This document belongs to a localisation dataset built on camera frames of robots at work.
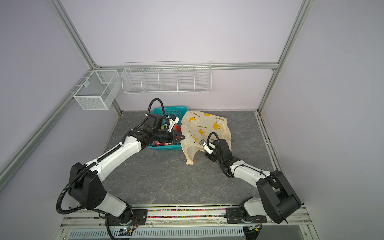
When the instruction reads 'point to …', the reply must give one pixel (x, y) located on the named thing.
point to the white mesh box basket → (98, 90)
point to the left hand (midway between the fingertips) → (184, 139)
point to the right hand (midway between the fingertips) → (211, 145)
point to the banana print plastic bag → (196, 126)
